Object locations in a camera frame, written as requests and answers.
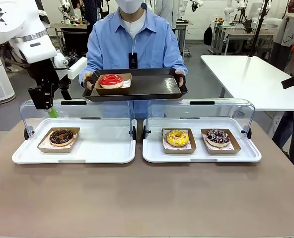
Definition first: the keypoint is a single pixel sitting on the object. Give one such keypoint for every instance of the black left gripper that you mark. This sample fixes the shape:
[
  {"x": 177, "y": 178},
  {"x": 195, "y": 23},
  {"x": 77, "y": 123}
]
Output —
[{"x": 44, "y": 73}]

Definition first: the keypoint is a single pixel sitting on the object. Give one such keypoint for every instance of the chocolate donut with nuts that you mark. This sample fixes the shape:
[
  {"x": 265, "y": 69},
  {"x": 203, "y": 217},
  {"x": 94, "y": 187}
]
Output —
[{"x": 55, "y": 141}]

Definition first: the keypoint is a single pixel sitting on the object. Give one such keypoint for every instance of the white printed paper liner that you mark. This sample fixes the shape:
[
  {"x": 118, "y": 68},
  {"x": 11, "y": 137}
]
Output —
[
  {"x": 230, "y": 147},
  {"x": 179, "y": 148},
  {"x": 73, "y": 140},
  {"x": 127, "y": 83}
]

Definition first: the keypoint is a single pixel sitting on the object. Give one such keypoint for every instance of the red glazed donut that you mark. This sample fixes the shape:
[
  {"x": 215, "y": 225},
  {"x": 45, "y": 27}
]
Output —
[
  {"x": 107, "y": 83},
  {"x": 112, "y": 91}
]

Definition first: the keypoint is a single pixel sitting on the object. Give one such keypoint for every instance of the dark brown serving tray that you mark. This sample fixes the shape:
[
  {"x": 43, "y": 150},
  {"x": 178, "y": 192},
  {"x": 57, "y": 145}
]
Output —
[{"x": 149, "y": 86}]

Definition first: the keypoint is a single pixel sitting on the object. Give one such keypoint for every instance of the white lab robot arm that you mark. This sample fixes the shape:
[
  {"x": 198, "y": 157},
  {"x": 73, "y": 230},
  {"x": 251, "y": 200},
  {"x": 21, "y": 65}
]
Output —
[
  {"x": 228, "y": 12},
  {"x": 63, "y": 10}
]

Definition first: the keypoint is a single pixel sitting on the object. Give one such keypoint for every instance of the person's left forearm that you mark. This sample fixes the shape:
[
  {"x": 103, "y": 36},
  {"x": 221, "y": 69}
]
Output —
[{"x": 180, "y": 65}]

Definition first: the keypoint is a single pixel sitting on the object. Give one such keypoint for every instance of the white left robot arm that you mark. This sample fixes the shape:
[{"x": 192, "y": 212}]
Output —
[{"x": 8, "y": 19}]

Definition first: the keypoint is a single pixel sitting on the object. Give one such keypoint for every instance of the person's right forearm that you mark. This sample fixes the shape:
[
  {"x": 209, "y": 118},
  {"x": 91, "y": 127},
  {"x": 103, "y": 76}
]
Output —
[{"x": 87, "y": 67}]

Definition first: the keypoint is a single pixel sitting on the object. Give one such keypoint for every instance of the person in blue shirt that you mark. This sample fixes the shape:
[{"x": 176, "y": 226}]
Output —
[{"x": 137, "y": 42}]

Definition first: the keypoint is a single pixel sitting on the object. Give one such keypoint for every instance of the dark sprinkled donut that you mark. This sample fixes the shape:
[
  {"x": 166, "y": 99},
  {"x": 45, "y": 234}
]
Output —
[{"x": 224, "y": 151}]

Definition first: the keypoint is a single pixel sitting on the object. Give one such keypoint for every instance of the chocolate donut colourful sprinkles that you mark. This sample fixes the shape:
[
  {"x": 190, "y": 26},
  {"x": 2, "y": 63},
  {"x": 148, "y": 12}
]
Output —
[{"x": 212, "y": 140}]

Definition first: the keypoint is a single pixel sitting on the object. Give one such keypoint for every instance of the yellow glazed sprinkled donut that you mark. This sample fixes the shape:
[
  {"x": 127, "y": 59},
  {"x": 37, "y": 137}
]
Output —
[{"x": 173, "y": 140}]

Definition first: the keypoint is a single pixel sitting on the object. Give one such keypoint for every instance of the person's right hand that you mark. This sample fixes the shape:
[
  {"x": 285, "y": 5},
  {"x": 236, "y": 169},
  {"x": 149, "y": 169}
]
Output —
[{"x": 88, "y": 79}]

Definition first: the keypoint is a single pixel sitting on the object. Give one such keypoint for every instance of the person's left hand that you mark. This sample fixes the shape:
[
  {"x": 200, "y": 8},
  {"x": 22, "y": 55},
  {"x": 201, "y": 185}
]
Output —
[{"x": 180, "y": 72}]

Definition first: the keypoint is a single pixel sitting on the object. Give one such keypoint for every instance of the large white table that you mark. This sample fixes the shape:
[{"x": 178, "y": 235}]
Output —
[{"x": 248, "y": 74}]

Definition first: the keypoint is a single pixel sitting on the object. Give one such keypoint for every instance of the black stand pole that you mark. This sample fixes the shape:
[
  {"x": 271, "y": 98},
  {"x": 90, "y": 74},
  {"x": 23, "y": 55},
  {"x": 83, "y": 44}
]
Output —
[{"x": 257, "y": 37}]

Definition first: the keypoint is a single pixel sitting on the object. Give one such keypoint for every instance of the brown lab table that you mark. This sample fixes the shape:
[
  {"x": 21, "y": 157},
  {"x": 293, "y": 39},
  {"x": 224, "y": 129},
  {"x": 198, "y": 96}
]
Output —
[{"x": 70, "y": 26}]

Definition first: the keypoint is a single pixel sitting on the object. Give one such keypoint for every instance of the white plastic display tray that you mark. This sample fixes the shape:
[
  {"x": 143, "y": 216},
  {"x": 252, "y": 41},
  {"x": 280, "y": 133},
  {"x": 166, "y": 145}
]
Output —
[
  {"x": 99, "y": 157},
  {"x": 154, "y": 153}
]

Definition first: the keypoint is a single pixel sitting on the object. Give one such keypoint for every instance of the white workbench with equipment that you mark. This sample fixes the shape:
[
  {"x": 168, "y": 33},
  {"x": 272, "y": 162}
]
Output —
[{"x": 236, "y": 33}]

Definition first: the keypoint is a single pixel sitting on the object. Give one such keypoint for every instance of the black hanging name tag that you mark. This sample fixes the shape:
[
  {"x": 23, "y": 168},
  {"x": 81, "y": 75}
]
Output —
[{"x": 132, "y": 60}]

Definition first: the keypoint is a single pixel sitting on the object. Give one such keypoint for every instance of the black backpack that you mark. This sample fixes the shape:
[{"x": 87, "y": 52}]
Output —
[{"x": 208, "y": 36}]

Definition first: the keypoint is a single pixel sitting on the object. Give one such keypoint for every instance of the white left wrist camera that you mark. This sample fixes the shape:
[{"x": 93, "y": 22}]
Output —
[{"x": 77, "y": 68}]

